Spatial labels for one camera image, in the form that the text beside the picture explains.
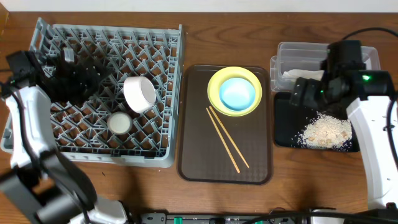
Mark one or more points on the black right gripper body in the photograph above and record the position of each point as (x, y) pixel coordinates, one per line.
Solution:
(334, 106)

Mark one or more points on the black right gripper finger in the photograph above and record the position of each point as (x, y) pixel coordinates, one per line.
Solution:
(311, 95)
(296, 97)

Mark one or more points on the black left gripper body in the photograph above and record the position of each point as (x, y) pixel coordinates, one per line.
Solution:
(76, 78)

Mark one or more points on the white napkin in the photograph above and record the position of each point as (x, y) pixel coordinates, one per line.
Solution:
(298, 73)

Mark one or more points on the rice grains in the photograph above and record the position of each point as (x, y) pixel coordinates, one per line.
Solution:
(325, 132)

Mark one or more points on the light blue bowl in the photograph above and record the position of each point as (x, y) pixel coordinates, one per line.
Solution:
(237, 94)

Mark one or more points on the small white cup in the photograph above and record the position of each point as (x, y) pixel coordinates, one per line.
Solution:
(119, 123)

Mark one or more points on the yellow plate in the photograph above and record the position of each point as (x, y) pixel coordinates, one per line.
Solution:
(224, 74)

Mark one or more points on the pink white bowl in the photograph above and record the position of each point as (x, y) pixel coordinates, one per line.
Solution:
(139, 93)

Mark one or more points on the wooden chopstick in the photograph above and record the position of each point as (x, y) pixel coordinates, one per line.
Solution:
(223, 141)
(221, 125)

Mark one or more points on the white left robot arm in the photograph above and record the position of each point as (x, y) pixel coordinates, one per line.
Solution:
(42, 183)

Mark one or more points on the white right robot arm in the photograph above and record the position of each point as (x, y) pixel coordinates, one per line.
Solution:
(375, 126)

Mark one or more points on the clear plastic waste bin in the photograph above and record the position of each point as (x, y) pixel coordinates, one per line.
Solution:
(295, 55)

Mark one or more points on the grey dishwasher rack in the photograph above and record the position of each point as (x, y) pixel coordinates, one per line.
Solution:
(81, 131)

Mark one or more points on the black plastic tray bin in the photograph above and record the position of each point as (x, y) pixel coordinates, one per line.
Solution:
(289, 120)

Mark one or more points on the brown serving tray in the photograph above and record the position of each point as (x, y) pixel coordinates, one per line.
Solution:
(202, 156)

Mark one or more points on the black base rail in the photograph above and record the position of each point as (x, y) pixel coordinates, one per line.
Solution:
(275, 216)

